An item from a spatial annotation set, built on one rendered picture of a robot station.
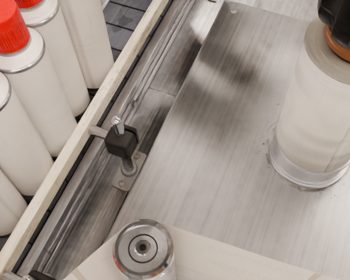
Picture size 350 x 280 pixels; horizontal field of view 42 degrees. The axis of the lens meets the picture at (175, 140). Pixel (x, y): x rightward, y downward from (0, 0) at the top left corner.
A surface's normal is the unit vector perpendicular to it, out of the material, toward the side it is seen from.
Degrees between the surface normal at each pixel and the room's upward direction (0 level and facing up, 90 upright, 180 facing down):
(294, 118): 89
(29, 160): 90
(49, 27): 90
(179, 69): 0
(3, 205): 90
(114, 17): 0
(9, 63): 42
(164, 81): 0
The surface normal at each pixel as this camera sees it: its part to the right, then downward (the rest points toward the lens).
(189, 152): -0.03, -0.50
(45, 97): 0.64, 0.66
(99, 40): 0.80, 0.51
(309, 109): -0.76, 0.59
